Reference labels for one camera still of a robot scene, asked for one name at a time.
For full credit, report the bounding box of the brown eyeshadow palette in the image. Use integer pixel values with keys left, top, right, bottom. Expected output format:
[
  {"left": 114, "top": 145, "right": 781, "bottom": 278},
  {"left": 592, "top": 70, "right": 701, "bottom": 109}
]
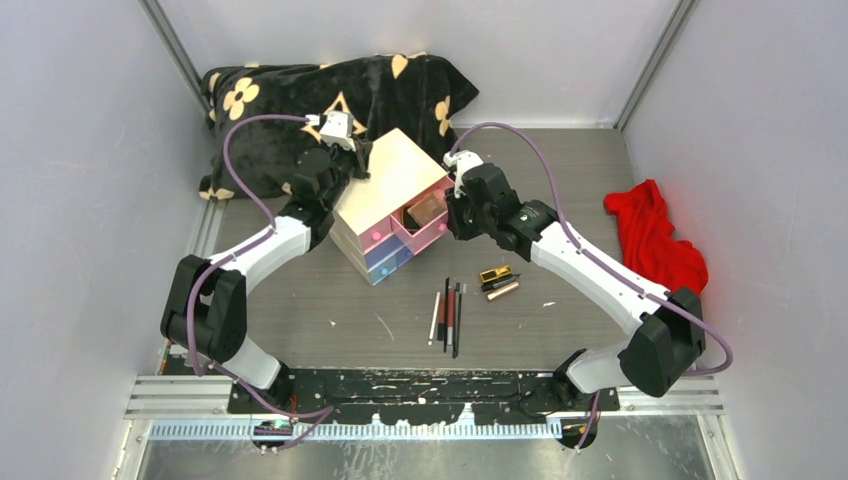
[{"left": 403, "top": 193, "right": 447, "bottom": 227}]

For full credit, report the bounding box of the pastel mini drawer organizer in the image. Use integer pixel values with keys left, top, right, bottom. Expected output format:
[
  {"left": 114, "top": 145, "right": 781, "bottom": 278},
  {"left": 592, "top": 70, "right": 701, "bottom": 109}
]
[{"left": 330, "top": 129, "right": 453, "bottom": 286}]

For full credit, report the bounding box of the black round compact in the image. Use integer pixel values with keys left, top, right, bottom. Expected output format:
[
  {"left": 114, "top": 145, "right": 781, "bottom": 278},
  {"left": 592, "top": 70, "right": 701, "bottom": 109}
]
[{"left": 402, "top": 214, "right": 421, "bottom": 235}]

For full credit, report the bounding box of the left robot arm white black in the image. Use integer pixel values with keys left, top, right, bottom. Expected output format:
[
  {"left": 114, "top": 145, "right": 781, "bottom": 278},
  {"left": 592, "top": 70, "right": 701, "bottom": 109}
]
[{"left": 160, "top": 138, "right": 372, "bottom": 413}]

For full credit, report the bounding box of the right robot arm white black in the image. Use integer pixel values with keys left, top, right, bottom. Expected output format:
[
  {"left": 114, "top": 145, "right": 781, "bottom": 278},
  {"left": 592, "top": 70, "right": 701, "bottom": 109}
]
[{"left": 445, "top": 152, "right": 706, "bottom": 411}]

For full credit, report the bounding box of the red makeup pencil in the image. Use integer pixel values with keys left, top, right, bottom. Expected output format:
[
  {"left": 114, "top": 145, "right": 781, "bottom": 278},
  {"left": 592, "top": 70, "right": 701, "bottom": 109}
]
[{"left": 445, "top": 288, "right": 457, "bottom": 348}]

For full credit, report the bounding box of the white makeup pencil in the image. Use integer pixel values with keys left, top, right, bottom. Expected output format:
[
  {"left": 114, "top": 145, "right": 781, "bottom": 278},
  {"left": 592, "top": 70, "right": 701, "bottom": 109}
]
[{"left": 427, "top": 291, "right": 442, "bottom": 346}]

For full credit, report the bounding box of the gold black lipstick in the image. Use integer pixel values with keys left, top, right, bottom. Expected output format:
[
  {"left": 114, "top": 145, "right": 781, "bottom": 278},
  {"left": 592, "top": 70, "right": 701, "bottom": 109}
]
[{"left": 480, "top": 265, "right": 513, "bottom": 284}]

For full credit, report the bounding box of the black floral plush blanket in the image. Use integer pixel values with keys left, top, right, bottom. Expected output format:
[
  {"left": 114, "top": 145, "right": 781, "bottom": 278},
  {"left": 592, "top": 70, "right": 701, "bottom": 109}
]
[{"left": 199, "top": 52, "right": 479, "bottom": 200}]

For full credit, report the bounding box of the rose gold lipstick tube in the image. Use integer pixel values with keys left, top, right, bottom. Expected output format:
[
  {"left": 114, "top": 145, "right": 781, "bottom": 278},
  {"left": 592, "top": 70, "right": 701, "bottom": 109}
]
[{"left": 486, "top": 281, "right": 520, "bottom": 302}]

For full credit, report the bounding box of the red cloth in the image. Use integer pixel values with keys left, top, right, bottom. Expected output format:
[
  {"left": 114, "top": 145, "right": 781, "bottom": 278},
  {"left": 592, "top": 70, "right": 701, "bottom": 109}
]
[{"left": 603, "top": 179, "right": 709, "bottom": 295}]

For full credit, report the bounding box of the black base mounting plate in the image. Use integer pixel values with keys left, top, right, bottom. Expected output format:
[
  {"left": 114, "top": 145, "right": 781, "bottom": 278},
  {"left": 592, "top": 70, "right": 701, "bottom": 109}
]
[{"left": 227, "top": 368, "right": 621, "bottom": 427}]

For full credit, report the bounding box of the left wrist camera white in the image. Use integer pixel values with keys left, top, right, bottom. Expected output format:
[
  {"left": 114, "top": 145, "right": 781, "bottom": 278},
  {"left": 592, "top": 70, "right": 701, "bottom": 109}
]
[{"left": 319, "top": 110, "right": 356, "bottom": 151}]

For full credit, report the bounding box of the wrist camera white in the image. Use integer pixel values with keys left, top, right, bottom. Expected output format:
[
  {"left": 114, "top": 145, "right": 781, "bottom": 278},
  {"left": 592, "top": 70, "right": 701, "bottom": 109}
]
[
  {"left": 443, "top": 150, "right": 483, "bottom": 198},
  {"left": 319, "top": 110, "right": 356, "bottom": 151}
]

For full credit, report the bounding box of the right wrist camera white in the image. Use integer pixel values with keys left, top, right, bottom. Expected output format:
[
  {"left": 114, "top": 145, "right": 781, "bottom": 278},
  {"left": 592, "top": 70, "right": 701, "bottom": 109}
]
[{"left": 443, "top": 150, "right": 483, "bottom": 198}]

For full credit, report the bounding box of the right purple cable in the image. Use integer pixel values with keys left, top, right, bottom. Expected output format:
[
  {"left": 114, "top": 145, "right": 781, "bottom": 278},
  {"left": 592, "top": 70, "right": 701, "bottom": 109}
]
[{"left": 447, "top": 121, "right": 735, "bottom": 452}]

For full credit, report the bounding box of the purple cable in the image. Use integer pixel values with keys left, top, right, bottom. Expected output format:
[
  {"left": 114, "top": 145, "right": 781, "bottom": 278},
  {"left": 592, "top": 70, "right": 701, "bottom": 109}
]
[
  {"left": 184, "top": 113, "right": 333, "bottom": 452},
  {"left": 447, "top": 121, "right": 735, "bottom": 452}
]

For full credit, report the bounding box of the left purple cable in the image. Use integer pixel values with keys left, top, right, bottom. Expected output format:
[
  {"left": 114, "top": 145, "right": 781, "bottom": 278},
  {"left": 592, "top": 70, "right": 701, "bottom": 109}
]
[{"left": 184, "top": 113, "right": 333, "bottom": 452}]

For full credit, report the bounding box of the aluminium slotted rail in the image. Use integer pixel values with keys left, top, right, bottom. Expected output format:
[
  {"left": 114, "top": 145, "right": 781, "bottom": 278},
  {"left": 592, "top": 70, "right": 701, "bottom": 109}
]
[{"left": 149, "top": 419, "right": 562, "bottom": 441}]

